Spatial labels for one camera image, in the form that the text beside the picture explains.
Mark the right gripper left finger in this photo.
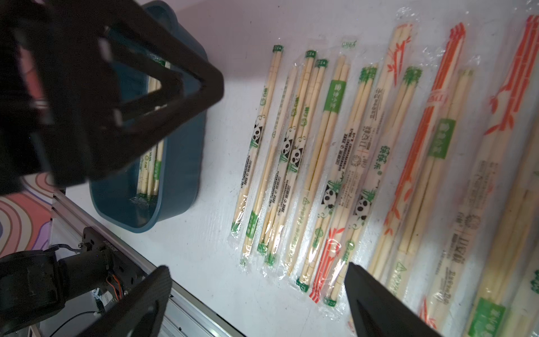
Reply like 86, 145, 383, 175
79, 265, 172, 336

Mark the green label chopstick pack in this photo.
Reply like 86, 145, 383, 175
463, 123, 538, 336

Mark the plain green text pack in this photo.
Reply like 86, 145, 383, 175
240, 65, 299, 268

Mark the twin panda chopstick pack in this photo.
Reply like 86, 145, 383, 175
258, 51, 328, 268

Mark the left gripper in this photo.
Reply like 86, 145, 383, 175
1, 1, 114, 195

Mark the green bamboo chopstick pack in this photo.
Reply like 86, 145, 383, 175
324, 66, 422, 307

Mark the red green chopstick pack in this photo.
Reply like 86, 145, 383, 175
368, 22, 466, 299

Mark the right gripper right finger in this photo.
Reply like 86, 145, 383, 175
345, 263, 439, 336

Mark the green band pack table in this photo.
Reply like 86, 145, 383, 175
284, 37, 358, 276

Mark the teal storage box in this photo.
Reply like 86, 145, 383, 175
89, 1, 208, 233

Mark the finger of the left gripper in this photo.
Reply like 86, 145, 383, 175
54, 1, 224, 177

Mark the slim panda chopstick pack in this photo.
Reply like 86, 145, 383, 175
230, 44, 284, 238

